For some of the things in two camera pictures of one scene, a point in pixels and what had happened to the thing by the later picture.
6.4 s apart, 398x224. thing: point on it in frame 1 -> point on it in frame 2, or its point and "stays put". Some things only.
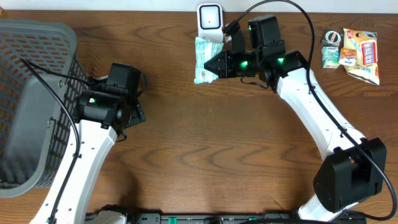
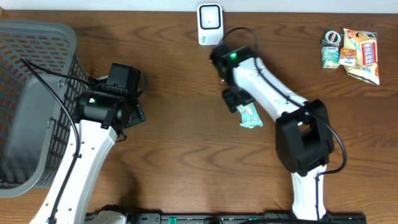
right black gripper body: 238,62 -> 234,95
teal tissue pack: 205,50 -> 249,115
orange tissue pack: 347,56 stays put
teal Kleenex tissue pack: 330,57 stays put
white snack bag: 365,43 stays put
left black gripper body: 139,112 stays put
